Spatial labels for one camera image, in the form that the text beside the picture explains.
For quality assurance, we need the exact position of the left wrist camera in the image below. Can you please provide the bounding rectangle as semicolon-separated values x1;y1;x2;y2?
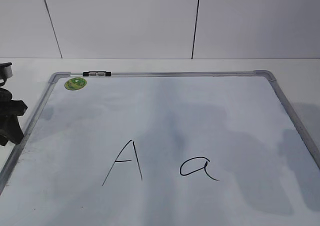
0;62;13;87

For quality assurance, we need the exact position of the green round magnet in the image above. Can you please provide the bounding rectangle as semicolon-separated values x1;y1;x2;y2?
64;77;87;91

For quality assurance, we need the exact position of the black whiteboard hanger clip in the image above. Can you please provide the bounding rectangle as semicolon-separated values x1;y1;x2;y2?
82;71;112;77

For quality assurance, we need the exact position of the white magnetic whiteboard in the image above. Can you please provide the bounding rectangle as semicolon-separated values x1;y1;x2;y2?
0;70;320;226

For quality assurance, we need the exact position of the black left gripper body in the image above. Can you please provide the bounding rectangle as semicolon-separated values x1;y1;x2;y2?
0;88;28;118

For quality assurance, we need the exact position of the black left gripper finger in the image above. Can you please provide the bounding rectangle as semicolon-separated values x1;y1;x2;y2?
0;132;10;147
4;114;24;144

